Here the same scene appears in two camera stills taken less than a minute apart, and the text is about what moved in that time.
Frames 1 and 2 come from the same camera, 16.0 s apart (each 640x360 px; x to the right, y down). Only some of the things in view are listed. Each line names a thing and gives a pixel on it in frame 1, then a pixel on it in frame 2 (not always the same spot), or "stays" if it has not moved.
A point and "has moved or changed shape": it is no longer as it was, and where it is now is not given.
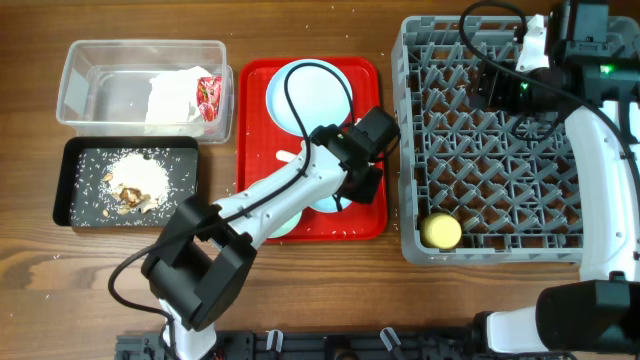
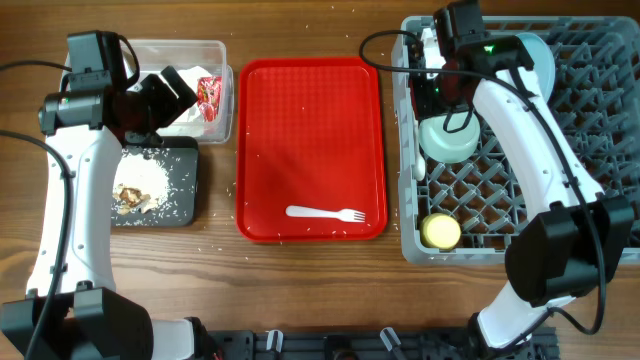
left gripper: x=370 y=187 -> x=171 y=106
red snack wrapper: x=208 y=96 stays
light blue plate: x=321 y=94 has moved or changed shape
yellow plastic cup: x=440 y=231 stays
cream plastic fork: x=285 y=155 -> x=343 y=214
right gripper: x=490 y=86 -> x=430 y=100
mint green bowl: x=288 y=227 -> x=442 y=146
